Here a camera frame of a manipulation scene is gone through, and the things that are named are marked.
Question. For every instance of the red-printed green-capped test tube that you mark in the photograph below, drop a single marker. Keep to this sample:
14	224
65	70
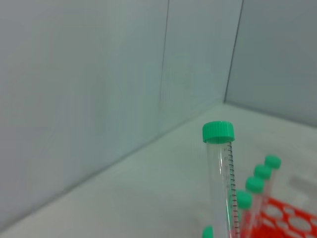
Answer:
245	199
272	161
254	184
262	171
208	233

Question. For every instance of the orange plastic test tube rack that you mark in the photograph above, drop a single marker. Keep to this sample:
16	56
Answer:
262	230

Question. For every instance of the black-graduated green-capped test tube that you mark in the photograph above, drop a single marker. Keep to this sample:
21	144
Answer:
218	131

